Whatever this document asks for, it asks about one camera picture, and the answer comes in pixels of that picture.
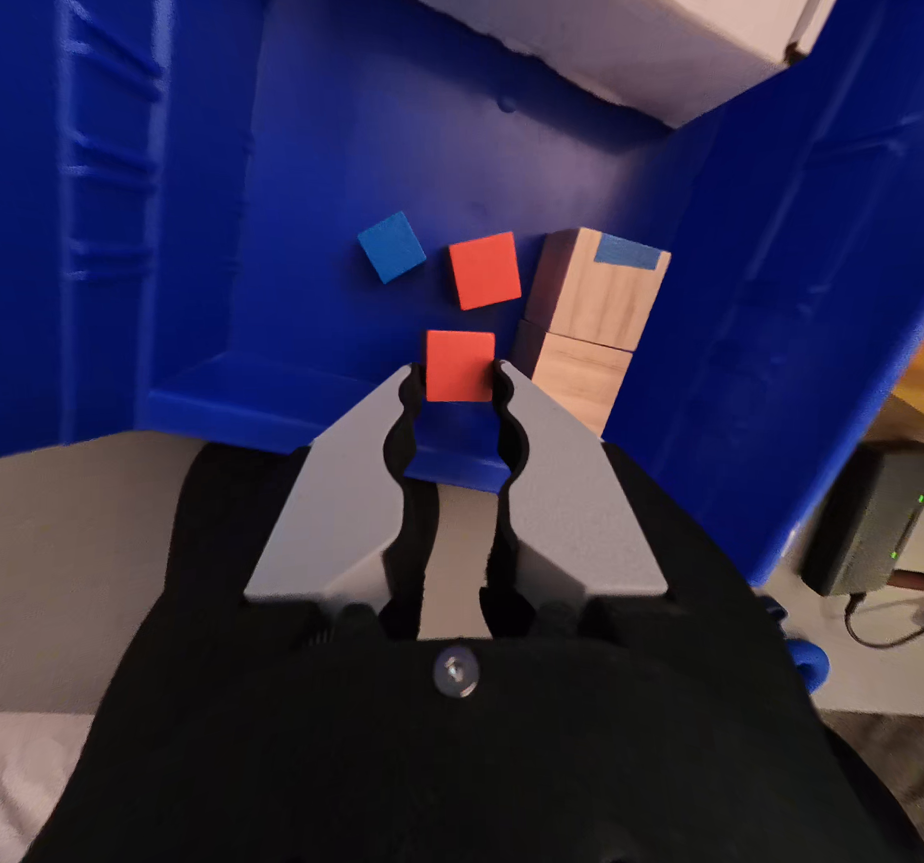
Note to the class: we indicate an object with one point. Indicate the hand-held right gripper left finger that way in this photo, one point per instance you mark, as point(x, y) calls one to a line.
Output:
point(325, 531)

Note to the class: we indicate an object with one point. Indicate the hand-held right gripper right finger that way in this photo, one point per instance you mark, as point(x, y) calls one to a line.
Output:
point(585, 531)

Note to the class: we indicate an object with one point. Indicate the red cube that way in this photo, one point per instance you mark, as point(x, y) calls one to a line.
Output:
point(460, 365)
point(483, 271)

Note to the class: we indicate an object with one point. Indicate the blue plastic bin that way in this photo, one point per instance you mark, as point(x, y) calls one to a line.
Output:
point(361, 119)

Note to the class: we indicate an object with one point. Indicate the white cardboard box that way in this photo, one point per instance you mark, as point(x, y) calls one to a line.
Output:
point(613, 11)

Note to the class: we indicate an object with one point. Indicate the plain wooden cube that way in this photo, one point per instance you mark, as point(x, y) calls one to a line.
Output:
point(577, 379)

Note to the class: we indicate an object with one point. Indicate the wooden cube with blue tape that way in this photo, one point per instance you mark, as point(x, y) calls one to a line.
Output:
point(599, 307)

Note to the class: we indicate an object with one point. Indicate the black power adapter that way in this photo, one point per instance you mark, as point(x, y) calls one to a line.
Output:
point(866, 516)

